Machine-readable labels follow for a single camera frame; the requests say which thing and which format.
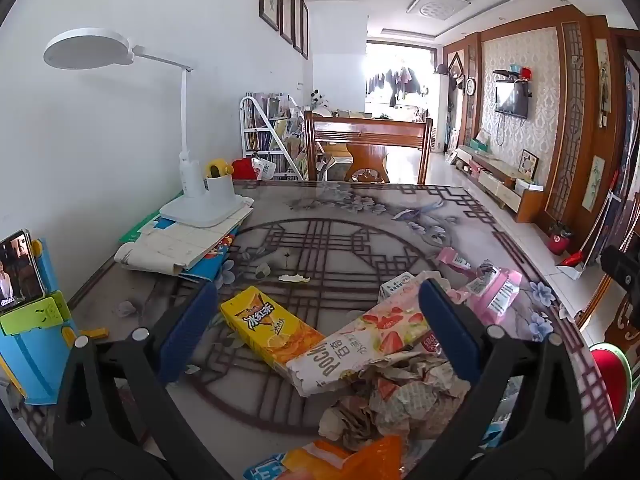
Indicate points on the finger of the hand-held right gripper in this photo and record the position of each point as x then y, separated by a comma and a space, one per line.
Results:
622, 270

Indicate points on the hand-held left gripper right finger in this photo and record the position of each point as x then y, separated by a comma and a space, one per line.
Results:
445, 330

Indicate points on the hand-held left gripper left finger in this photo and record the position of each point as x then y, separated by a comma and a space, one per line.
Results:
190, 330

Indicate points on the large pink bag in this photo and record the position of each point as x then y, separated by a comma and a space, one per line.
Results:
492, 290

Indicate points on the white milk carton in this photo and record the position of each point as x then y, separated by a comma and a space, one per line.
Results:
397, 287

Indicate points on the printed paper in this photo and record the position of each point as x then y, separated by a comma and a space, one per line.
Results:
420, 395

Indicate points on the small pink wrapper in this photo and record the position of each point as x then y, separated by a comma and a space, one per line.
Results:
452, 259

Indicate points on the yellow drink carton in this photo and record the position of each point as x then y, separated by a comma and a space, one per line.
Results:
270, 330

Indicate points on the strawberry snack box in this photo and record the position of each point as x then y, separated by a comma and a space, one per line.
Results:
350, 345

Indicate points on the red bin with green rim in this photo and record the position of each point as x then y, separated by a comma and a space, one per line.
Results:
610, 375

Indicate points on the brown paper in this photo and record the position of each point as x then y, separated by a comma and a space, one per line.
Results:
350, 425

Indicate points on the blue white packet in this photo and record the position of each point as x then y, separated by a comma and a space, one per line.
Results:
265, 467

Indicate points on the orange plastic bag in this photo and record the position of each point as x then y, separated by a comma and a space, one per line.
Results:
350, 460

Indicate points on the broom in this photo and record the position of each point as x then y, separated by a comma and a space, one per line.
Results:
602, 230

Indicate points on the red dustpan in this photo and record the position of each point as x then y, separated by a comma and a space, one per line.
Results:
572, 264

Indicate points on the red floor bucket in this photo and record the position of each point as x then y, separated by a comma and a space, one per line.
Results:
560, 241

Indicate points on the short panel painting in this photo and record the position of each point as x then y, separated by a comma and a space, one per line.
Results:
594, 182

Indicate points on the small yellow block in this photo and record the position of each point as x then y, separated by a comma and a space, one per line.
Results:
96, 333

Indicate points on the green book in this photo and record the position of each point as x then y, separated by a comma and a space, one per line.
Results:
140, 230

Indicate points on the cream peel scrap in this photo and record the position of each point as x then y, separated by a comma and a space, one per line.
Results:
293, 277

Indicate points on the small framed picture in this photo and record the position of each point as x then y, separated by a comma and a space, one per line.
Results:
529, 166

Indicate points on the wooden television cabinet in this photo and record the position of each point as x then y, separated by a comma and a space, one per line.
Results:
505, 185

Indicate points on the blue door curtain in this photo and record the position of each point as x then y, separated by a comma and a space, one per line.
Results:
627, 125

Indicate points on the white pen cup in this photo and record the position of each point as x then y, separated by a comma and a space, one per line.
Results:
220, 187

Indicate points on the red round object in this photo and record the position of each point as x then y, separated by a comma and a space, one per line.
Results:
242, 167

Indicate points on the white printed bag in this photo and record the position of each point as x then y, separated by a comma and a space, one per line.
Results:
264, 169

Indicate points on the smartphone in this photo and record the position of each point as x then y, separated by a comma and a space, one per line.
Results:
20, 270

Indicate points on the tall panel painting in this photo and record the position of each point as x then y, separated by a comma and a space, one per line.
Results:
603, 82

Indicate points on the white bookshelf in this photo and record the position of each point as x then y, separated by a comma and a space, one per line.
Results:
270, 135

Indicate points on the plain wooden chair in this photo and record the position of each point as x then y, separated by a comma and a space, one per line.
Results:
365, 132

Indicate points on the standing air conditioner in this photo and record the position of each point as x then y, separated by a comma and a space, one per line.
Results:
440, 115

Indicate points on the hanging clothes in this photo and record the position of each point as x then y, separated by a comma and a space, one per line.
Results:
395, 85

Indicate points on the white desk lamp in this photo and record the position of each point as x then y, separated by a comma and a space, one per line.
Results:
85, 50

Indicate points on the ceiling light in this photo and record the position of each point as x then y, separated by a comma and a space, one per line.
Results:
435, 6

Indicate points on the wall television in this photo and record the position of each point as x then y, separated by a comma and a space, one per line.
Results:
511, 100

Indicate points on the wall shelf with ornaments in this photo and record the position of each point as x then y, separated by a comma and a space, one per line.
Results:
510, 74

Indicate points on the wall clock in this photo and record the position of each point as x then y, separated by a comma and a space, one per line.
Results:
470, 85

